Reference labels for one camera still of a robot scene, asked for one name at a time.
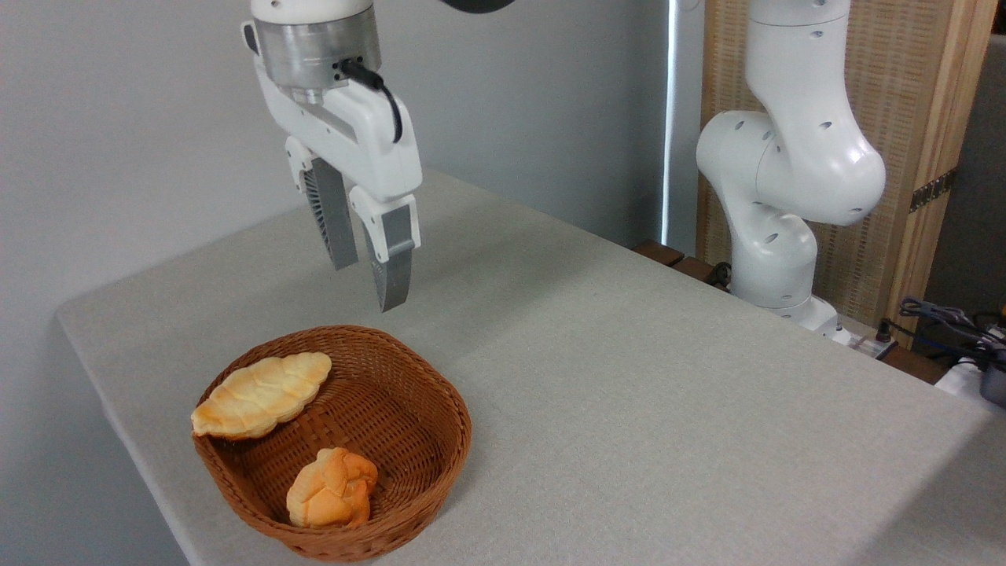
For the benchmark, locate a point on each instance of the brown wicker basket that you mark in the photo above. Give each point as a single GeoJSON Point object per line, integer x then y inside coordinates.
{"type": "Point", "coordinates": [393, 409]}

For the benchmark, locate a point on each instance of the round orange muffin bread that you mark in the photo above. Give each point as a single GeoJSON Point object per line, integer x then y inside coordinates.
{"type": "Point", "coordinates": [330, 487]}

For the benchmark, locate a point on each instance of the dark grey box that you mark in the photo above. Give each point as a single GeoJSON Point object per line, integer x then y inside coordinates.
{"type": "Point", "coordinates": [994, 384]}

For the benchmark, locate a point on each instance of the black metal hinge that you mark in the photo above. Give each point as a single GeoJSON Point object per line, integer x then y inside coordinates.
{"type": "Point", "coordinates": [933, 190]}

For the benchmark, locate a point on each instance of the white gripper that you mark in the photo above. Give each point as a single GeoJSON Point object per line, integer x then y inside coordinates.
{"type": "Point", "coordinates": [369, 149]}

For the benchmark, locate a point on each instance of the grey tablecloth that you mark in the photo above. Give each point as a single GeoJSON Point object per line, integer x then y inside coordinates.
{"type": "Point", "coordinates": [668, 440]}

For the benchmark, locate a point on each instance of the long leaf-shaped bread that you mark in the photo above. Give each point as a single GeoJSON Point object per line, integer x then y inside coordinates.
{"type": "Point", "coordinates": [263, 393]}

